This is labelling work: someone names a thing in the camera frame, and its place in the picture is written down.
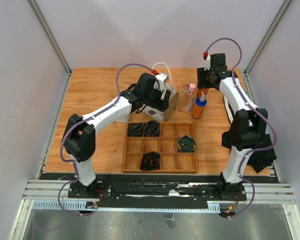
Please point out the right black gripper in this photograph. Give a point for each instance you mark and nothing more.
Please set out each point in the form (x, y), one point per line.
(202, 83)

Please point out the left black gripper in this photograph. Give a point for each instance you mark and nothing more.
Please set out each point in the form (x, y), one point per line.
(162, 105)

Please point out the clear bottle pink cap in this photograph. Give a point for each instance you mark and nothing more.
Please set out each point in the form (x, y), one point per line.
(189, 97)

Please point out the blue pump bottle orange base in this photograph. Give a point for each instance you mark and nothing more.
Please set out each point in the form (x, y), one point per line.
(198, 108)

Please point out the white bottle black cap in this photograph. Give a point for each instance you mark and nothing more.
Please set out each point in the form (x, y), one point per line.
(124, 119)

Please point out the black white striped cloth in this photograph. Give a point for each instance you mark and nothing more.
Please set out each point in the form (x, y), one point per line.
(228, 109)

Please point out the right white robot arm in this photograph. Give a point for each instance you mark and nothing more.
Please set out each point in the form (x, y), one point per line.
(247, 129)

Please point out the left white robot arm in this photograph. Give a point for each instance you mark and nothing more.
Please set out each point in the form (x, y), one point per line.
(79, 138)

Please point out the rolled dark belt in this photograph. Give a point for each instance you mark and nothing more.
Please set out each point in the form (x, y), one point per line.
(151, 129)
(135, 129)

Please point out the rolled dark belt top left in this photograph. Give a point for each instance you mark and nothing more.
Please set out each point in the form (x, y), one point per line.
(135, 129)

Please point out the rolled blue yellow belt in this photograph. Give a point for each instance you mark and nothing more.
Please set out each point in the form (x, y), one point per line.
(186, 144)

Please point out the rolled black orange belt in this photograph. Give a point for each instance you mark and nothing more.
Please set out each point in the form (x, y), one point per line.
(150, 161)

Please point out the wooden compartment tray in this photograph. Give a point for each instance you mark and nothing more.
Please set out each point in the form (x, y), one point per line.
(171, 161)

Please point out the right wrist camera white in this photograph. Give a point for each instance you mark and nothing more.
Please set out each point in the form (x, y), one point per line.
(207, 63)

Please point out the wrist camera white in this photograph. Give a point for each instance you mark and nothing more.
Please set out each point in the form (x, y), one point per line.
(207, 63)
(161, 79)

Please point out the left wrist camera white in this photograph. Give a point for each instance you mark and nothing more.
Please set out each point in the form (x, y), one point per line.
(161, 79)

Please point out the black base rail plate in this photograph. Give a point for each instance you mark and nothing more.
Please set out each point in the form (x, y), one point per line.
(154, 191)

